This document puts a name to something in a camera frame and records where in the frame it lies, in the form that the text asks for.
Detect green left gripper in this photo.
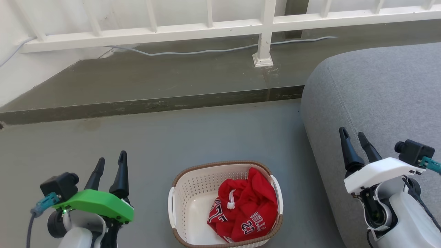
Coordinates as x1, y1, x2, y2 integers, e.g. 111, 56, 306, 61
52, 151, 135, 224

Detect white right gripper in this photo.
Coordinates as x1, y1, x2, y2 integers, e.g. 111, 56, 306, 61
339, 127, 422, 194

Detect red basketball shorts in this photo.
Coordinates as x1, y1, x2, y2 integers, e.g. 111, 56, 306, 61
219, 168, 278, 242

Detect red basketball jersey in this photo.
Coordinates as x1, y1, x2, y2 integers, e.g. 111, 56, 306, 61
207, 197, 242, 243

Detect grey fabric sofa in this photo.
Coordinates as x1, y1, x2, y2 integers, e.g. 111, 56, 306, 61
300, 42, 441, 248

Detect white laundry basket brown rim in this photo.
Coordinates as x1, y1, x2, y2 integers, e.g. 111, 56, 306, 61
168, 160, 284, 248

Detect white metal railing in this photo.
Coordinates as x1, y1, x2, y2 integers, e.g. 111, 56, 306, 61
7, 0, 441, 68

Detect teal plug grey left cable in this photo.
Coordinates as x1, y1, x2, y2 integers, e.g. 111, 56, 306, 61
26, 192, 61, 248

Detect teal plug black right cable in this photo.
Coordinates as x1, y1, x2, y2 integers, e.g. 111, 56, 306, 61
402, 156, 441, 232

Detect white floor cable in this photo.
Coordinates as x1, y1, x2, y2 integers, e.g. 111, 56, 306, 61
0, 36, 340, 68

